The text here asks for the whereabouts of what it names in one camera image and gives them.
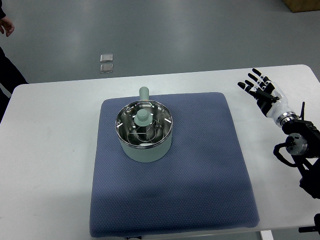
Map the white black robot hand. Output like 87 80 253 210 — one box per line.
237 68 298 127

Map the bystander hand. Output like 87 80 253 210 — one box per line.
0 16 15 37

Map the glass lid with green knob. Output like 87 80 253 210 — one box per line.
115 100 173 149

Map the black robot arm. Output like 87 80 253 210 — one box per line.
273 102 320 199

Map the bystander dark clothing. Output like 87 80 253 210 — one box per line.
0 1 27 121

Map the brown cardboard box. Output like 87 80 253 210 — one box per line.
282 0 320 13

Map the upper metal floor plate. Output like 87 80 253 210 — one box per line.
100 53 113 63

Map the blue quilted mat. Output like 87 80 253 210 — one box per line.
89 92 260 238

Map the mint green saucepan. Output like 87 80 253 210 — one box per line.
117 86 172 163

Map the white table leg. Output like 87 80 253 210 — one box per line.
259 230 274 240

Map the wire steamer rack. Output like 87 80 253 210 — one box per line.
125 120 165 146

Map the black bracket at table edge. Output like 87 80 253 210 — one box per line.
298 213 320 234

